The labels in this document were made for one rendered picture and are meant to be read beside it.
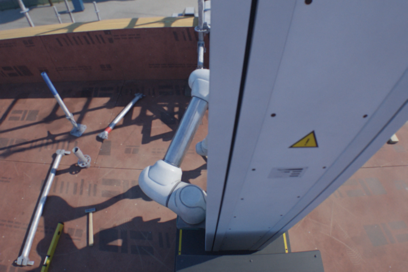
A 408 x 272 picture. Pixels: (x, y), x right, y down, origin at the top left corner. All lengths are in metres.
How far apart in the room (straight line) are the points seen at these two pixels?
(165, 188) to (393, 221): 1.95
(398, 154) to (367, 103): 2.51
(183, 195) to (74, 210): 1.25
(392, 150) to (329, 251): 1.37
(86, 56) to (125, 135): 1.12
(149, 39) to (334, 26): 2.34
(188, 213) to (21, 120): 2.50
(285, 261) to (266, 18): 0.88
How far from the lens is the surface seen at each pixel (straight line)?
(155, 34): 2.48
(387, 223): 2.37
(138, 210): 1.92
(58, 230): 2.08
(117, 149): 2.25
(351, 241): 2.12
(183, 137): 1.16
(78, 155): 2.08
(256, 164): 0.45
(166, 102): 2.51
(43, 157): 2.59
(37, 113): 3.09
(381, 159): 2.70
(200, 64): 2.05
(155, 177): 1.16
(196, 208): 1.07
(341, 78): 0.32
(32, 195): 2.41
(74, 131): 2.59
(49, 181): 2.32
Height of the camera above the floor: 1.77
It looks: 50 degrees down
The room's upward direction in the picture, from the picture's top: straight up
